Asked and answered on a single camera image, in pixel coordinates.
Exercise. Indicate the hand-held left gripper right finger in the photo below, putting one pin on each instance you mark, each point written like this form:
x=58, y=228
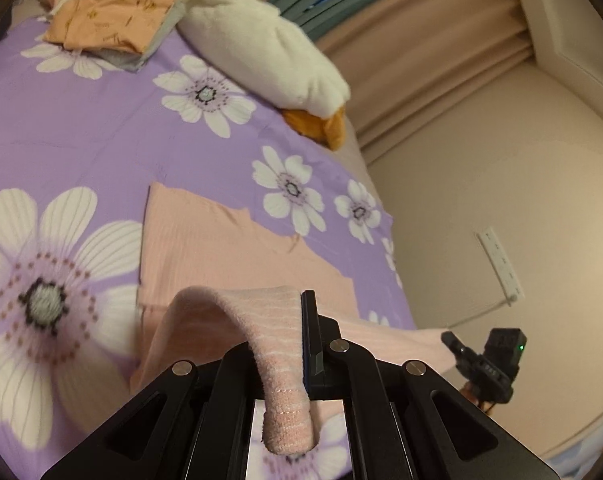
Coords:
x=309, y=340

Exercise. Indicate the white plush toy orange feet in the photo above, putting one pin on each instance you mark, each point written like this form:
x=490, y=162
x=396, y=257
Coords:
x=266, y=45

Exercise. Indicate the pink striped knit garment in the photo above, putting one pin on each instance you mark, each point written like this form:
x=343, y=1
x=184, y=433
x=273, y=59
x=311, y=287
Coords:
x=276, y=320

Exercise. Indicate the purple floral bedsheet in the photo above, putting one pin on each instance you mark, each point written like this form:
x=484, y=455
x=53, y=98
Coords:
x=106, y=150

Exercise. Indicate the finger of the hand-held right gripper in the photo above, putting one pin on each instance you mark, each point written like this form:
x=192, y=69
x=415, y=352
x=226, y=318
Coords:
x=459, y=347

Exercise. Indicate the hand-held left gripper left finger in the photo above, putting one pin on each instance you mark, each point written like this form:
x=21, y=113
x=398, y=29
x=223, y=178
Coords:
x=226, y=385

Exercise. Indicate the orange printed folded garment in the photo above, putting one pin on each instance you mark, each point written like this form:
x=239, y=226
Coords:
x=111, y=15

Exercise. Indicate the beige curtain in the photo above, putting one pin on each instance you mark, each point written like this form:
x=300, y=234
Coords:
x=431, y=45

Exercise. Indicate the orange patterned cloth pile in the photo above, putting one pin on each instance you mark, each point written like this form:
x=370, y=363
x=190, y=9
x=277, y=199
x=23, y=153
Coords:
x=154, y=42

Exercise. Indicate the white panelled door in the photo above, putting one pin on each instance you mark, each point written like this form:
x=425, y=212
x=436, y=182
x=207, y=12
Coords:
x=571, y=20

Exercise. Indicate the peach ribbed cloth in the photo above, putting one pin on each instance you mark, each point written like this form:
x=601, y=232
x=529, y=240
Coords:
x=206, y=245

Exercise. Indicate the white power strip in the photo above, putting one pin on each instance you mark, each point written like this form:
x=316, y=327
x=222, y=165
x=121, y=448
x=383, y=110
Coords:
x=501, y=265

